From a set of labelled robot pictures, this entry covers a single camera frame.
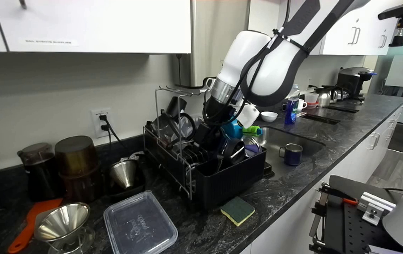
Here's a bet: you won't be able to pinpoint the row of white cabinets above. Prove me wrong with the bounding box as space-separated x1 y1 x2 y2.
248 0 403 56
239 104 403 254

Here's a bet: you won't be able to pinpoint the black cup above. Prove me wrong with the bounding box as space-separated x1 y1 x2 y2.
166 96 188 119

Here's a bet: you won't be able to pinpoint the dark brown coffee grinder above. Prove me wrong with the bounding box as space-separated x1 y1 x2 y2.
17 142 61 202

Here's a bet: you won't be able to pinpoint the aluminium bracket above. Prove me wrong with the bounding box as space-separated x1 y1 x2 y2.
357 191 397 226

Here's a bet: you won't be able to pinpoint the orange spatula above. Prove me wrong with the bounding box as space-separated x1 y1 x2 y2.
7 198 64 254

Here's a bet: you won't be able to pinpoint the steel cone coffee dripper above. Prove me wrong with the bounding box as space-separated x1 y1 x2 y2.
34 202 96 254

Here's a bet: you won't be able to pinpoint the white wall socket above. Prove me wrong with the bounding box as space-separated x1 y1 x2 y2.
91 108 113 139

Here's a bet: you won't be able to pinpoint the black clamp with orange handle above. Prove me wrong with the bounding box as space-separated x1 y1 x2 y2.
317 182 359 206

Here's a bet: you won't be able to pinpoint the black coffee maker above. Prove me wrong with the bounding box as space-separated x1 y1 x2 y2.
336 67 377 102

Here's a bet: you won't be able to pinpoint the glass carafe with black handle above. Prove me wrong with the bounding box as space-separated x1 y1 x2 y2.
151 110 198 150

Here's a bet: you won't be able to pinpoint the black cable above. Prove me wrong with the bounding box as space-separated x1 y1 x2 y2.
99 114 126 147

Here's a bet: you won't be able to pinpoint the green and yellow sponge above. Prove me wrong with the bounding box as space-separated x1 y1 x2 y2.
220 196 256 227

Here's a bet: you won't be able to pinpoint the steel carafe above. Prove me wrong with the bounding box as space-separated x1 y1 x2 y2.
315 86 337 108

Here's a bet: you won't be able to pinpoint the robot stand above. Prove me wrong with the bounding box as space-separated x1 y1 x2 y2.
308 174 403 254

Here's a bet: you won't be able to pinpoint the stacked brown canisters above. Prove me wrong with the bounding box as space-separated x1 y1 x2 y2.
54 135 102 204

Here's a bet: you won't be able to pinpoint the silver drawer handle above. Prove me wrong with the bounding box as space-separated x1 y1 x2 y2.
367 132 381 151

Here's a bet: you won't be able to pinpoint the clear plastic container lid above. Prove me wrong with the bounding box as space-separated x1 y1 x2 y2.
103 190 179 254

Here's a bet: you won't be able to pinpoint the black round lid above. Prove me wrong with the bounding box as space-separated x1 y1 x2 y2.
222 139 247 165

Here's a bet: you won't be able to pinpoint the camera on mount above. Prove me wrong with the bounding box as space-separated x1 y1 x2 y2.
378 0 403 47

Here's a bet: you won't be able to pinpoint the black drip tray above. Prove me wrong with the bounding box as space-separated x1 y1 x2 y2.
325 101 361 114
300 113 342 125

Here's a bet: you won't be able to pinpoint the teal bottle with green cap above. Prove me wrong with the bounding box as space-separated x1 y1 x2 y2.
222 119 263 140

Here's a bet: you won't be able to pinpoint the row of white lower cabinets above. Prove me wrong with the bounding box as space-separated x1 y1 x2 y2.
239 104 403 254

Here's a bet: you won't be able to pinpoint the blue soap bottle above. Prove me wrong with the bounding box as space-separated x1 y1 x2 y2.
284 84 300 125

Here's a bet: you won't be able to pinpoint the blue metal cup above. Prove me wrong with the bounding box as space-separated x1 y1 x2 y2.
279 143 303 167

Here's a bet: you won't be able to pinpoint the row of white upper cabinets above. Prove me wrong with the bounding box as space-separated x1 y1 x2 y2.
248 0 403 56

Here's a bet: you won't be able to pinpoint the steel cone filter on holder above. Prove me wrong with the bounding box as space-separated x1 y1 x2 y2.
108 151 146 198

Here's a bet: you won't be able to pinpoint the black dish rack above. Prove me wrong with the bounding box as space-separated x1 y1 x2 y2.
143 86 275 211

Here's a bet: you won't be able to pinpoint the white upper cabinet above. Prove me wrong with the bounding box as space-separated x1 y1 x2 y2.
0 0 192 54

